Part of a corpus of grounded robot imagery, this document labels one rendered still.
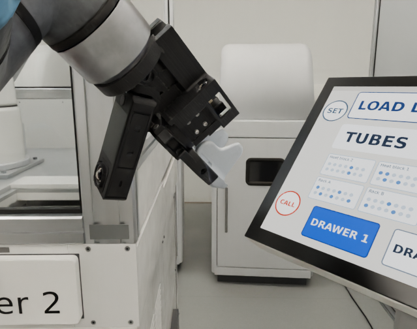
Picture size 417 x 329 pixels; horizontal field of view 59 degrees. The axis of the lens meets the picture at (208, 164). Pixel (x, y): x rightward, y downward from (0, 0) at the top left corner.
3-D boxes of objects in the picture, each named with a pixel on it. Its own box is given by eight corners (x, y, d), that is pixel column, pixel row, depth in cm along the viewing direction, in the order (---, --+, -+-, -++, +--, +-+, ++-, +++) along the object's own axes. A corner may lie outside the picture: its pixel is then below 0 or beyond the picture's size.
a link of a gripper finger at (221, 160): (264, 172, 45) (228, 126, 39) (229, 205, 45) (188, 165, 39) (250, 160, 48) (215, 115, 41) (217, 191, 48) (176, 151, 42)
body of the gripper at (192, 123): (244, 118, 39) (179, 28, 31) (184, 175, 39) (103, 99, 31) (211, 93, 44) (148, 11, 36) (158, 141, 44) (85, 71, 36)
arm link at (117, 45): (61, 63, 28) (47, 37, 34) (103, 102, 31) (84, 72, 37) (133, -5, 28) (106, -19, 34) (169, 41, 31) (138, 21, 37)
